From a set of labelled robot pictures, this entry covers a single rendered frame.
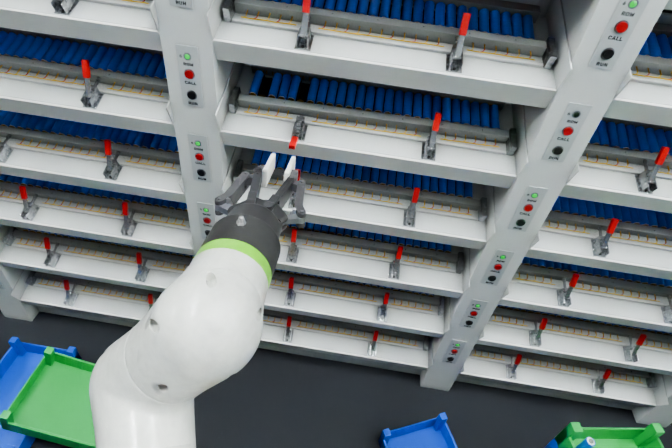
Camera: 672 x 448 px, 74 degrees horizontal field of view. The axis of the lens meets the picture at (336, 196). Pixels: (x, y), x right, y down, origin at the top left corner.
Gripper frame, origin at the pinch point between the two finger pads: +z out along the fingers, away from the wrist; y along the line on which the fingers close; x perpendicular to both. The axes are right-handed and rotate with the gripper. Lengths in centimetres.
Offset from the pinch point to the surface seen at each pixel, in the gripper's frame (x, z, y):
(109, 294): -73, 35, -59
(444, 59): 18.3, 16.3, 25.2
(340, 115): 3.2, 21.9, 8.0
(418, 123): 3.9, 22.0, 24.0
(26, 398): -84, 4, -67
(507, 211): -11, 18, 46
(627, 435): -51, -1, 80
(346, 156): -3.8, 17.5, 10.5
